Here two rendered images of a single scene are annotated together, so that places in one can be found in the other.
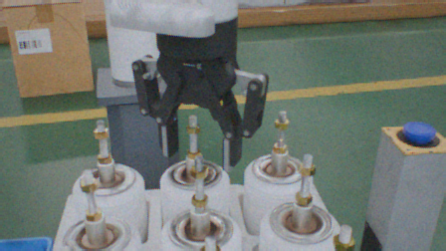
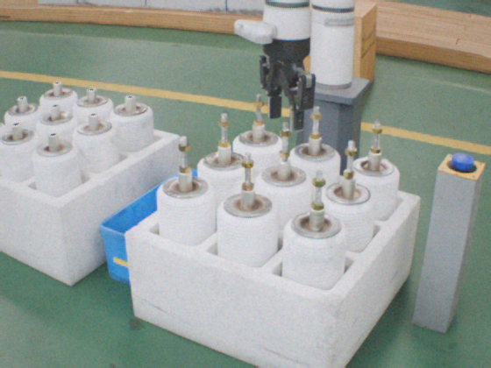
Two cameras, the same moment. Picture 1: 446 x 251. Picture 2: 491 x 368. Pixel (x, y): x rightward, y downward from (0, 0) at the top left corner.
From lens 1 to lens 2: 73 cm
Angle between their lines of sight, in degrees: 33
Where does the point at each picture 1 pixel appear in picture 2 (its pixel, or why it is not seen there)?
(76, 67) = not seen: hidden behind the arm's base
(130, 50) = (321, 58)
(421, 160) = (450, 180)
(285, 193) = (363, 180)
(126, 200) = (260, 152)
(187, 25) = (254, 37)
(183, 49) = (268, 50)
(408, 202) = (442, 214)
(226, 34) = (291, 46)
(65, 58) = not seen: hidden behind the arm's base
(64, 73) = not seen: hidden behind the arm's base
